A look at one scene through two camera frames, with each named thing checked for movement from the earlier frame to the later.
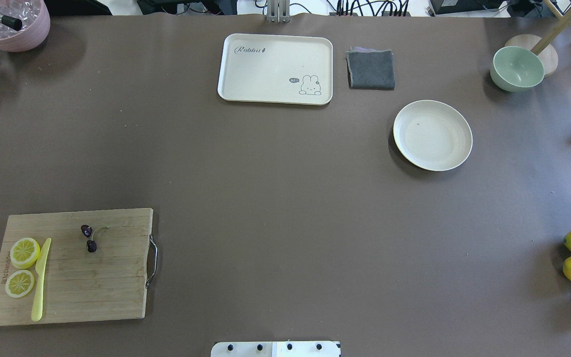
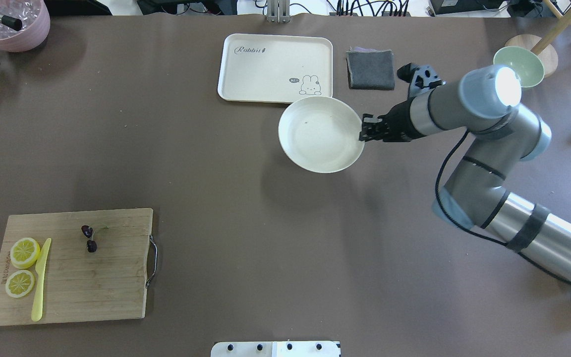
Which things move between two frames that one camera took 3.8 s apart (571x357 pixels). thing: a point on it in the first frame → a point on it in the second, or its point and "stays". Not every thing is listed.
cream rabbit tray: [278, 69] stays
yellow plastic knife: [36, 310] stays
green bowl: [515, 69] stays
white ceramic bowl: [432, 135] → [321, 134]
